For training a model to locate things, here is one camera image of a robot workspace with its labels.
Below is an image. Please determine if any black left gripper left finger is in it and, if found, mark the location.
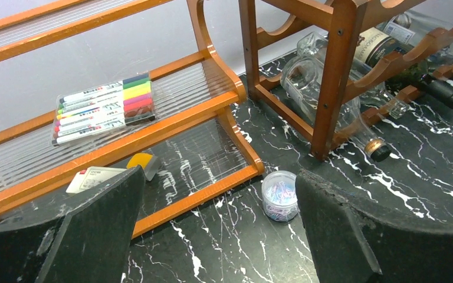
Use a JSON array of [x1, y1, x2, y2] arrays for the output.
[[0, 166, 145, 282]]

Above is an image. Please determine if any clear jar of paper clips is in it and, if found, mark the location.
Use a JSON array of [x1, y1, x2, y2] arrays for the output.
[[261, 170, 298, 222]]

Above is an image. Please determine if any orange wooden shelf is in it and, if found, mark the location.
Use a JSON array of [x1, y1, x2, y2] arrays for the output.
[[0, 1, 265, 236]]

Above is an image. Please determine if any clear bottle right copper cap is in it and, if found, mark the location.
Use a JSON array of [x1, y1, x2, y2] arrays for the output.
[[376, 9, 453, 71]]

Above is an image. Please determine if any clear bottle open neck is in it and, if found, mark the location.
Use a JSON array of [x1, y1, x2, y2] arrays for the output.
[[297, 31, 409, 119]]

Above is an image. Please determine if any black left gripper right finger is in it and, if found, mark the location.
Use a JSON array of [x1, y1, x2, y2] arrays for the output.
[[296, 169, 453, 282]]

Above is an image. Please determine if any dark wine bottle black neck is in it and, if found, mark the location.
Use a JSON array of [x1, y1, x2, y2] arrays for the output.
[[353, 26, 453, 110]]

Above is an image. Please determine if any white and green small box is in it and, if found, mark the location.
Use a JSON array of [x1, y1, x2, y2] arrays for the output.
[[65, 166, 126, 195]]

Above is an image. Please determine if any clear bottle copper cap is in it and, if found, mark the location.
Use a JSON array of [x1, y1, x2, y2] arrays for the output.
[[280, 56, 392, 163], [376, 9, 453, 71]]

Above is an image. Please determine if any yellow grey eraser block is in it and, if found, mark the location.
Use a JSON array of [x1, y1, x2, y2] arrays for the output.
[[126, 153, 162, 181]]

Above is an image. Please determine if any brown wooden wine rack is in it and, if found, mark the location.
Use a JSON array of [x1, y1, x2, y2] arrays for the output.
[[239, 1, 453, 160]]

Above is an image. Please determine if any pack of coloured markers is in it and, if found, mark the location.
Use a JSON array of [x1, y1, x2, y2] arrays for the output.
[[51, 72, 156, 146]]

